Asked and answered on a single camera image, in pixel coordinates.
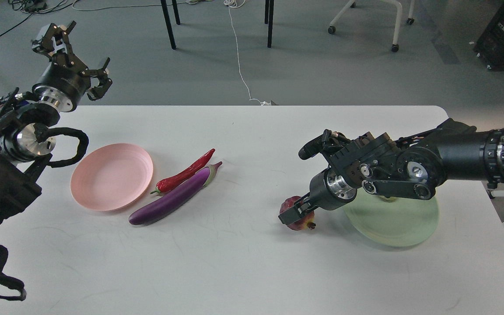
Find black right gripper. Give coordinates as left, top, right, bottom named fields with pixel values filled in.
left=279, top=169, right=357, bottom=227

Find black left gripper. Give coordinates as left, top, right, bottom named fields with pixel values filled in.
left=31, top=21, right=112, bottom=113

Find red pomegranate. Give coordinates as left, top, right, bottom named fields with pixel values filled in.
left=278, top=196, right=316, bottom=231

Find purple eggplant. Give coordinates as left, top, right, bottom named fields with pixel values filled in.
left=128, top=161, right=223, bottom=225

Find red chili pepper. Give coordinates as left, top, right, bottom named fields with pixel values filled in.
left=150, top=149, right=216, bottom=196

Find green-pink peach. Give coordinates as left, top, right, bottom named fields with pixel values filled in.
left=378, top=196, right=398, bottom=202

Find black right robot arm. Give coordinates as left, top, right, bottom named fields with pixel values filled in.
left=279, top=119, right=504, bottom=227

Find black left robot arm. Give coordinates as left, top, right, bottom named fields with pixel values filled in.
left=0, top=21, right=112, bottom=301

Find green plate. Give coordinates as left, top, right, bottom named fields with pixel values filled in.
left=340, top=189, right=440, bottom=248

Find pink plate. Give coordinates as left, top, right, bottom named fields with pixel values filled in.
left=70, top=143, right=154, bottom=211

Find white rolling chair base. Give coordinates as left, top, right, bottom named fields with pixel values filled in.
left=327, top=0, right=416, bottom=53

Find black table legs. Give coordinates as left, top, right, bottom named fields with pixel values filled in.
left=160, top=0, right=274, bottom=50

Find black floor cables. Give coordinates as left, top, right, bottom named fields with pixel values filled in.
left=0, top=0, right=217, bottom=52

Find white floor cable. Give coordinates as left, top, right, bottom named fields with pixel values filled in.
left=223, top=0, right=271, bottom=106

